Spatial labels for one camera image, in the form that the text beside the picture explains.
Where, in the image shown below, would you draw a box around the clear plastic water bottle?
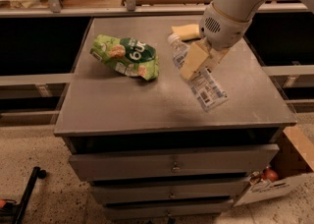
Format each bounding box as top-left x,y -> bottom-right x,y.
167,33 -> 228,111

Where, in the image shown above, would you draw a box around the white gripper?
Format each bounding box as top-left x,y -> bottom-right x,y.
180,3 -> 251,81

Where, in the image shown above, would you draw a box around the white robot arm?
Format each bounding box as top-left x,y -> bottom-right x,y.
180,0 -> 314,81

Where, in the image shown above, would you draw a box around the middle grey drawer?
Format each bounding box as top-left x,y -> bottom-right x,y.
91,179 -> 248,204

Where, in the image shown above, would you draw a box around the cardboard box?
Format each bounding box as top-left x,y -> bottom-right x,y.
235,126 -> 314,206

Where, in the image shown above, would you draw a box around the green snack bag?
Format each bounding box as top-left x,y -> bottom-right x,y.
90,34 -> 159,81

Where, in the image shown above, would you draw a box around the bottom grey drawer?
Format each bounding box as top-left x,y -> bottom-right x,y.
105,199 -> 234,220

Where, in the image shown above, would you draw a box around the grey drawer cabinet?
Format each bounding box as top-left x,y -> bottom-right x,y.
55,16 -> 295,210

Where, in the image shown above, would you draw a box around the grey drawer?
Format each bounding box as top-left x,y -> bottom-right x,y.
91,179 -> 248,204
105,199 -> 234,220
69,144 -> 279,181

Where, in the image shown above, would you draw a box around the top grey drawer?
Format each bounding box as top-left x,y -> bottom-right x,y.
69,144 -> 279,181

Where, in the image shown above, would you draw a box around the yellow sponge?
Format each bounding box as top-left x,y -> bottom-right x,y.
172,24 -> 200,41

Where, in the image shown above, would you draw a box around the red onion in box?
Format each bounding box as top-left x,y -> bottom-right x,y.
263,167 -> 279,182

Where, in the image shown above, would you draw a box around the black pole on floor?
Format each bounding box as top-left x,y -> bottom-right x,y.
11,166 -> 47,224

